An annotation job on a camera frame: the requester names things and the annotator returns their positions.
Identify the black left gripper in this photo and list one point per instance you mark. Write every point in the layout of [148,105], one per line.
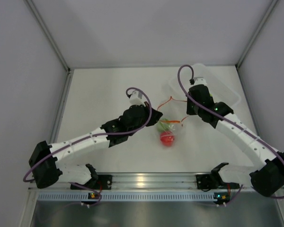
[155,117]

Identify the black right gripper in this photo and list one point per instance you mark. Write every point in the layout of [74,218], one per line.
[189,110]

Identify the green fake lime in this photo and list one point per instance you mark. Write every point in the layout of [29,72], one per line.
[164,125]

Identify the clear zip top bag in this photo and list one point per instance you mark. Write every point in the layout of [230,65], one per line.
[175,111]

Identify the red fake tomato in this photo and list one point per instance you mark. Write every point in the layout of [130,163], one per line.
[167,138]

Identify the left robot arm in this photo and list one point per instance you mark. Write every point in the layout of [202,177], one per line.
[50,163]

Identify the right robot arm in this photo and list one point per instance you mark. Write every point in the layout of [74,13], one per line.
[266,175]

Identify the white perforated plastic basket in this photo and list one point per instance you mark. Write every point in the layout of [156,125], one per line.
[220,91]

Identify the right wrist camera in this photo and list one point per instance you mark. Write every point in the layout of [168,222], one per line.
[198,81]

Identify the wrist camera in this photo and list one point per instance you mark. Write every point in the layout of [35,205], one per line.
[198,81]
[135,98]

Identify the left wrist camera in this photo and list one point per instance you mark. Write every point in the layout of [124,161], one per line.
[135,98]

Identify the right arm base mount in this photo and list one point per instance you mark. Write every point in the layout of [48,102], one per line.
[207,182]

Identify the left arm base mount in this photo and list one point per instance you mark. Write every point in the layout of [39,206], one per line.
[104,182]

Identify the aluminium mounting rail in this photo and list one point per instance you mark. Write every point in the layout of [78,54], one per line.
[147,181]

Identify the white slotted cable duct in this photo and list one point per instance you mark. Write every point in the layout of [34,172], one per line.
[133,196]

